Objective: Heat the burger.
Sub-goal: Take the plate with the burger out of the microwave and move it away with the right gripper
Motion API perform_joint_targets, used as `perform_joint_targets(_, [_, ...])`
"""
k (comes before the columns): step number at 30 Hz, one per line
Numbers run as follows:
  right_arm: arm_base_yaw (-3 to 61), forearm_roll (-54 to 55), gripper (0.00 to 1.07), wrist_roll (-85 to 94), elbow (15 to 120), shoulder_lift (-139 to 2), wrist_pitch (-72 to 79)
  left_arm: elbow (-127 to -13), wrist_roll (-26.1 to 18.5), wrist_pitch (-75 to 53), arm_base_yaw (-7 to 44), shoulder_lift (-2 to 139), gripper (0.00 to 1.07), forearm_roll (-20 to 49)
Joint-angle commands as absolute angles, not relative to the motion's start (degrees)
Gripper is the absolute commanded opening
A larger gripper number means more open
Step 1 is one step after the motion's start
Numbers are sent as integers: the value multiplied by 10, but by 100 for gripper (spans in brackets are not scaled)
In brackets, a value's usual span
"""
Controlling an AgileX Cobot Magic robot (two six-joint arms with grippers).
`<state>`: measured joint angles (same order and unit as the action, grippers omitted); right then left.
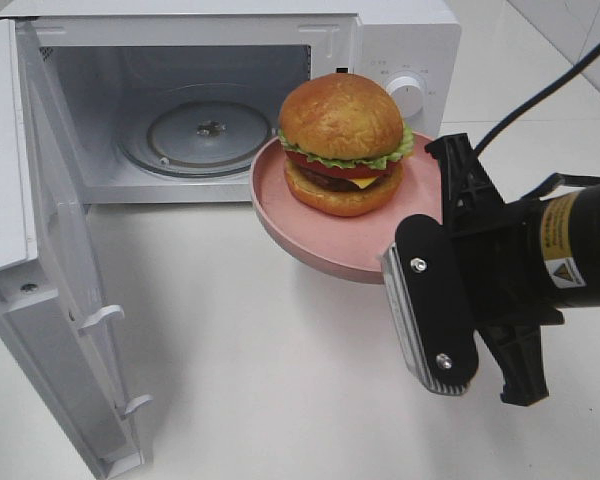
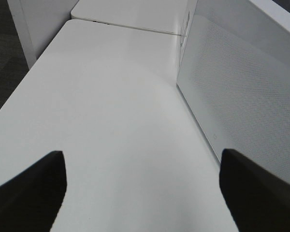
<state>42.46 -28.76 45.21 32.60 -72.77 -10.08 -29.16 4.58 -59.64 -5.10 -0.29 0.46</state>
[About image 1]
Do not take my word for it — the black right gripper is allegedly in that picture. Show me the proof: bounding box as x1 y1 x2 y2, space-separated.
425 133 600 406

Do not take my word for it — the pink round plate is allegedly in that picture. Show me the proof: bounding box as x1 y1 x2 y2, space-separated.
250 133 442 284

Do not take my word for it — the burger with lettuce and tomato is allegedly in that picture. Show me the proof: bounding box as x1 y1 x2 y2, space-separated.
278 73 414 217

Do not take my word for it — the white microwave door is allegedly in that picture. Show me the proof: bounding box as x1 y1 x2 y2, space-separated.
0 19 148 479

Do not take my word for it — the white upper power knob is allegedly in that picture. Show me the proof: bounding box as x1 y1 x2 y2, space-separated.
385 72 425 119

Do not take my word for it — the white microwave oven body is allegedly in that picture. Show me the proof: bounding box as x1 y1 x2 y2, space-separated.
0 1 461 204

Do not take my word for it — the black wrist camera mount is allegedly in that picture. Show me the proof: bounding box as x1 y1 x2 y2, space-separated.
381 214 478 396

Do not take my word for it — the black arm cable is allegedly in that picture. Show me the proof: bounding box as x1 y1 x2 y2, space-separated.
472 24 600 154

